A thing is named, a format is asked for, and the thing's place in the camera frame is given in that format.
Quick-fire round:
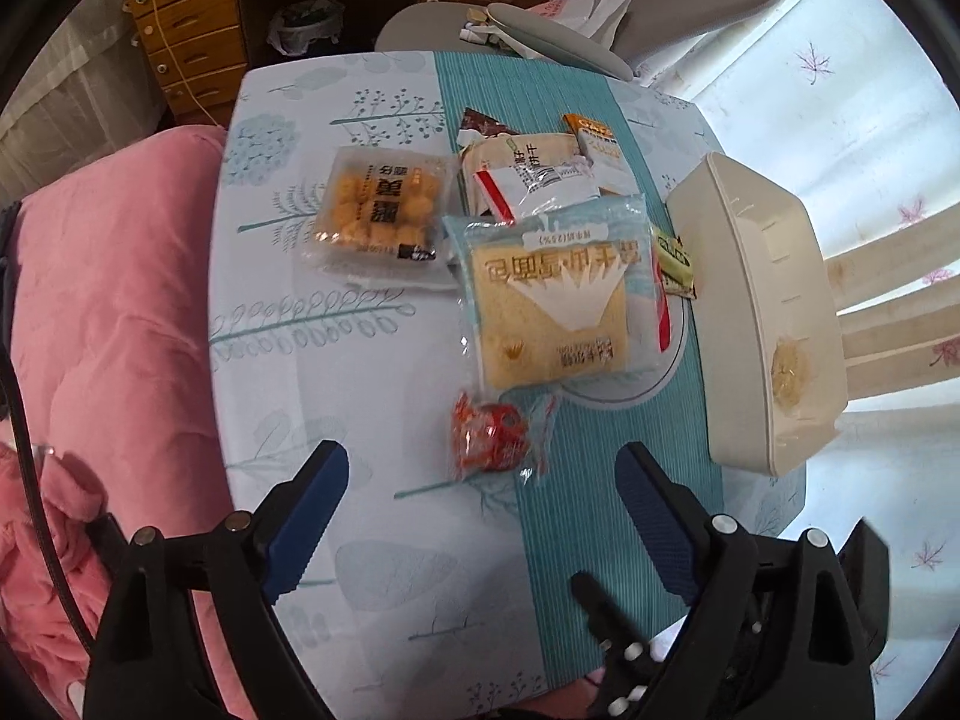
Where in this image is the cream plastic storage bin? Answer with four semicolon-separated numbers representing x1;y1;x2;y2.
667;153;848;476

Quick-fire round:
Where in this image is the red candy wrapper pack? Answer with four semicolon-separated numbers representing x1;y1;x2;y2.
451;392;558;483

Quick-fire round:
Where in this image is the green yellow snack bar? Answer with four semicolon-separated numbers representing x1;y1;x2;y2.
651;224;697;299

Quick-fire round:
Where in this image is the toast bread snack pack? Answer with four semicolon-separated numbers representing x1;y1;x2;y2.
443;195;661;395

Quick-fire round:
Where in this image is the yellow puff balls snack pack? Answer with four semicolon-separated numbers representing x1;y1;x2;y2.
306;146;455;291

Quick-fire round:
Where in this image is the orange white oats bar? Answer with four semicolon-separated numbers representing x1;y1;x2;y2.
563;114;640;197

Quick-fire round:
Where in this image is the beige bread slice pack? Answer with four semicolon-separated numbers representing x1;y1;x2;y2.
460;133;579;216

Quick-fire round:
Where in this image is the brown chocolate snack pack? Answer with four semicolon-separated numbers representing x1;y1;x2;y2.
455;107;512;149

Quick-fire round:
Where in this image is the white red snack pouch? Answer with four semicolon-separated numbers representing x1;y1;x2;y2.
473;156;601;223

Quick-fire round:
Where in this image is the pink quilt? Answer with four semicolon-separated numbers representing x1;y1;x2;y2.
0;125;257;720

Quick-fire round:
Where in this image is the teal white tablecloth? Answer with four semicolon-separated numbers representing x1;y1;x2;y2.
208;52;805;718

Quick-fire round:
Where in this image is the white floral curtain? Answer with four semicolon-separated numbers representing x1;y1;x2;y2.
640;0;958;718

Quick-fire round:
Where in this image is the white paper bag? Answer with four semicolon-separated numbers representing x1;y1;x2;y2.
529;0;633;49

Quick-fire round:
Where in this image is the grey office chair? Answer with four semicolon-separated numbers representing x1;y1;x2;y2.
376;0;778;82

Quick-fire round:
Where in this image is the black trash bin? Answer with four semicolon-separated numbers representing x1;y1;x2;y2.
267;0;345;59

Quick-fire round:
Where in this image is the black cable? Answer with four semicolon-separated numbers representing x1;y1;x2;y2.
0;202;100;657

